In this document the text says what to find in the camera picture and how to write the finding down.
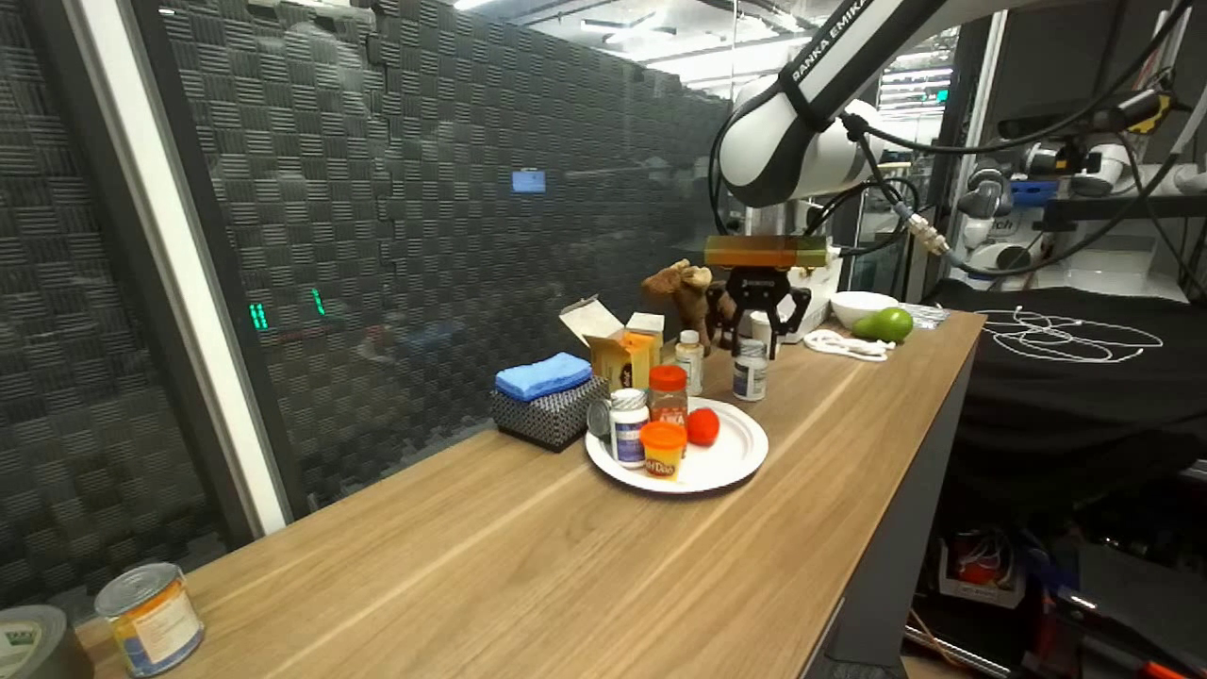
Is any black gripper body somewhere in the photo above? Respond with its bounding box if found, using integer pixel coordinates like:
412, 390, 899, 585
723, 267, 793, 313

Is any small white supplement bottle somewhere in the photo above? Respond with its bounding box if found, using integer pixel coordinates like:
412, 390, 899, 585
674, 326, 707, 394

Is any large white supplement bottle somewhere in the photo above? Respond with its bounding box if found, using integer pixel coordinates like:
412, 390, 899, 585
732, 338, 767, 399

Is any paprika spice jar orange lid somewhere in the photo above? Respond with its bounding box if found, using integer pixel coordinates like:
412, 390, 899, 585
648, 365, 686, 424

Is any red toy strawberry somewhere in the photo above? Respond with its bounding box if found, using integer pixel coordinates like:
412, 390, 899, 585
686, 406, 722, 448

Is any white pill bottle blue label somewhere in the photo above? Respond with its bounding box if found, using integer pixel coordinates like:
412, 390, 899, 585
609, 388, 648, 468

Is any orange lid play-doh tub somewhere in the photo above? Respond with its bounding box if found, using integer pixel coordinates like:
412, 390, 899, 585
642, 422, 686, 475

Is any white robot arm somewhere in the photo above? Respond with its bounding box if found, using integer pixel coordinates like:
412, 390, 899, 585
711, 0, 1004, 208

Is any white paper plate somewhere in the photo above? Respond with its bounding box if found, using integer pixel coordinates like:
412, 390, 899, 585
584, 394, 770, 492

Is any white bucket container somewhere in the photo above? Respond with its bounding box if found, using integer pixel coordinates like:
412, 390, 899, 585
788, 251, 842, 335

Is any brown plush moose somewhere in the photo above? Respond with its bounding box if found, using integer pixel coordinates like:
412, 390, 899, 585
642, 261, 723, 348

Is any white bowl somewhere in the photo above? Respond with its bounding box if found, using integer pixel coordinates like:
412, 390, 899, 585
830, 289, 903, 333

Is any green apple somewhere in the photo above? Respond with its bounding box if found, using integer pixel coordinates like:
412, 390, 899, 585
852, 305, 913, 344

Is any yellow cardboard box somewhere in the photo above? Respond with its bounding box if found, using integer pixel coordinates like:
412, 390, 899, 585
557, 296, 666, 388

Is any blue cloth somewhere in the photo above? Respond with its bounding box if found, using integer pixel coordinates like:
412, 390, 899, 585
493, 352, 593, 404

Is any tin can with label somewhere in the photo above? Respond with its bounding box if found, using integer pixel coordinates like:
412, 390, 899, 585
96, 560, 204, 679

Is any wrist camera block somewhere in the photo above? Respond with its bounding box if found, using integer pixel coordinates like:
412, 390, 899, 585
707, 233, 828, 267

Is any white cable coil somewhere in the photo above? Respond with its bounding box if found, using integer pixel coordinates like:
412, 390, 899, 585
980, 300, 1171, 372

